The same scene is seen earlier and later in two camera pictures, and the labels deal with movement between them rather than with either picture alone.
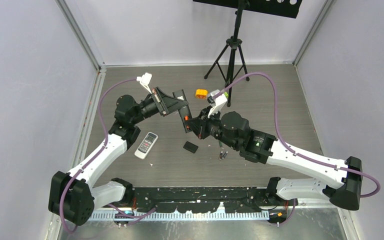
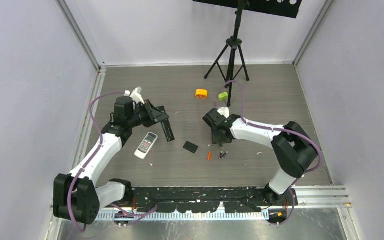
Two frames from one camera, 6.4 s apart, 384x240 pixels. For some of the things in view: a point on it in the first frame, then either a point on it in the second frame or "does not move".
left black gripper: x=167 y=104 to x=153 y=115
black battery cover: x=190 y=147 does not move
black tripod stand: x=231 y=61 does not move
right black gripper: x=199 y=125 to x=218 y=140
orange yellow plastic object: x=201 y=93 does not move
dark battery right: x=225 y=154 does not move
